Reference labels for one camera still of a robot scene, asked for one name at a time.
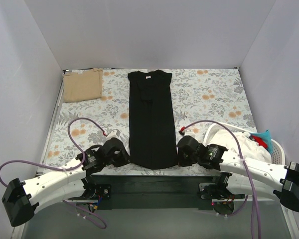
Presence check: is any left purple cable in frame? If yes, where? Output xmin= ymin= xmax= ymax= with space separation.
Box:
xmin=0 ymin=117 xmax=117 ymax=230

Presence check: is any aluminium frame rail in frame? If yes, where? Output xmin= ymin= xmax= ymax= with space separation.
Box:
xmin=12 ymin=194 xmax=299 ymax=239

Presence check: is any folded beige t shirt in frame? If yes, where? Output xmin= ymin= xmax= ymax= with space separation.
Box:
xmin=63 ymin=68 xmax=103 ymax=103

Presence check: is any white t shirt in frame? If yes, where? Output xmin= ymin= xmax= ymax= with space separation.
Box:
xmin=208 ymin=129 xmax=272 ymax=163

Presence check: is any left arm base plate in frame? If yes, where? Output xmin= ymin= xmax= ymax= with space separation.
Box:
xmin=84 ymin=184 xmax=112 ymax=200

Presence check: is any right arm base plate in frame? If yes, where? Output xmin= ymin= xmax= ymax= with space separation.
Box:
xmin=195 ymin=183 xmax=245 ymax=206

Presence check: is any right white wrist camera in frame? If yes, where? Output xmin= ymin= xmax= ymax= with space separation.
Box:
xmin=179 ymin=128 xmax=195 ymax=138

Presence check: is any floral table mat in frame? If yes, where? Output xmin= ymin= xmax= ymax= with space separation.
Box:
xmin=42 ymin=69 xmax=255 ymax=176

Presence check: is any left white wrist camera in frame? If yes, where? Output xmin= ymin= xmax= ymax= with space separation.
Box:
xmin=106 ymin=129 xmax=121 ymax=140

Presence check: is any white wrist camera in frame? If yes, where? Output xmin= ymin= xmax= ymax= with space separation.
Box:
xmin=179 ymin=128 xmax=195 ymax=138
xmin=106 ymin=129 xmax=121 ymax=140

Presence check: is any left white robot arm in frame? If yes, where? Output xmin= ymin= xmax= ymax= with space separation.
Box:
xmin=2 ymin=138 xmax=130 ymax=227

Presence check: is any teal garment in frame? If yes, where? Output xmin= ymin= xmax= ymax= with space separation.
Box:
xmin=250 ymin=130 xmax=274 ymax=154

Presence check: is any red garment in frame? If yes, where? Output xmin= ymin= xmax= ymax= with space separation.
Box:
xmin=252 ymin=135 xmax=268 ymax=149

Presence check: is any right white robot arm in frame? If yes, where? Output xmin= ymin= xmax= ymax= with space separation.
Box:
xmin=177 ymin=136 xmax=299 ymax=213

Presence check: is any black t shirt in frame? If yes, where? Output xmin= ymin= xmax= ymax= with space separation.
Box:
xmin=128 ymin=70 xmax=177 ymax=169

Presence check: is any white laundry basket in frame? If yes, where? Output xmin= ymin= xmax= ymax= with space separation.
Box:
xmin=203 ymin=123 xmax=286 ymax=165

